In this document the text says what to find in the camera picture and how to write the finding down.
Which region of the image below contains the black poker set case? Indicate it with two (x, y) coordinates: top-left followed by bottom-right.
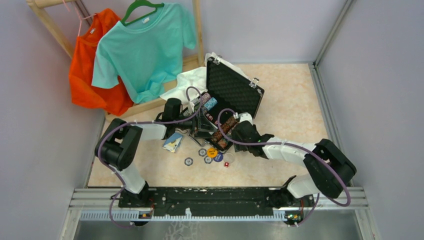
(198, 53), (265, 153)

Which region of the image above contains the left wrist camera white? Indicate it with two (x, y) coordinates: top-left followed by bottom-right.
(187, 98), (201, 114)

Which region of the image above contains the yellow big blind button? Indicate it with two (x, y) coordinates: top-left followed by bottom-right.
(206, 147), (219, 159)

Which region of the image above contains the blue playing card box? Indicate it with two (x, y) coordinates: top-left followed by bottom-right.
(162, 132), (184, 153)

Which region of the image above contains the grey poker chip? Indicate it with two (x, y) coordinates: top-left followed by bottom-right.
(184, 157), (194, 166)
(198, 148), (207, 157)
(203, 156), (214, 164)

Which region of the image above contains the grey poker chip upper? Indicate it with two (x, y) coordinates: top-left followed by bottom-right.
(198, 148), (207, 157)

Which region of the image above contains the green clothes hanger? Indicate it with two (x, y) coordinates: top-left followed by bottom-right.
(121, 0), (165, 26)

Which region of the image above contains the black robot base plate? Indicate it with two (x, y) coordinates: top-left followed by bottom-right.
(118, 187), (315, 217)

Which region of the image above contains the blue grey chip row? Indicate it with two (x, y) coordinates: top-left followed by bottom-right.
(202, 97), (218, 113)

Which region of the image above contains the wooden clothes rack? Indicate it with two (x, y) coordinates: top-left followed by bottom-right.
(26, 0), (205, 118)

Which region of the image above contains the blue small blind button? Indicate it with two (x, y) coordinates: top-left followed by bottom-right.
(213, 152), (224, 163)

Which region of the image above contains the green white chip row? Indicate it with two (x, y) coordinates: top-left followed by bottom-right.
(199, 92), (212, 105)

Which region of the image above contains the red white chip row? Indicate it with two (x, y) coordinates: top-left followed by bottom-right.
(217, 138), (229, 149)

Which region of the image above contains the teal t-shirt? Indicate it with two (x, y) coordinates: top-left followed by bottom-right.
(91, 3), (197, 104)

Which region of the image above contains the pink clothes hanger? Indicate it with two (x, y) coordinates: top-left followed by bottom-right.
(62, 0), (97, 37)

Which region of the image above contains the brown chip row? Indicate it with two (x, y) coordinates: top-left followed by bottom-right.
(211, 116), (237, 143)

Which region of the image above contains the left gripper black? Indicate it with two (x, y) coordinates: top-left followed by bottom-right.
(173, 106), (217, 139)

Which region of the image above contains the aluminium frame rail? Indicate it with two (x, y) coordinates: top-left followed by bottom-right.
(69, 187), (369, 223)

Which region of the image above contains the white cloth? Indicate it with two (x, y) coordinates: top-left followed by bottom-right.
(159, 66), (207, 105)

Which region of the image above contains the grey poker chip lower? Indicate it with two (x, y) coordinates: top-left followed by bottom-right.
(203, 156), (214, 164)

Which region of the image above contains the orange t-shirt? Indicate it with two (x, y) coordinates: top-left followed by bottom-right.
(68, 8), (135, 117)

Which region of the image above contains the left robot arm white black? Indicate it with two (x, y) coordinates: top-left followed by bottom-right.
(94, 98), (217, 207)

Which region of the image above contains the grey poker chip left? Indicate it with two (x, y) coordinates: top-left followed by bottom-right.
(184, 157), (194, 166)

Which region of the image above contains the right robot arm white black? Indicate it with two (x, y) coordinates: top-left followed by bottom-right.
(231, 121), (357, 206)

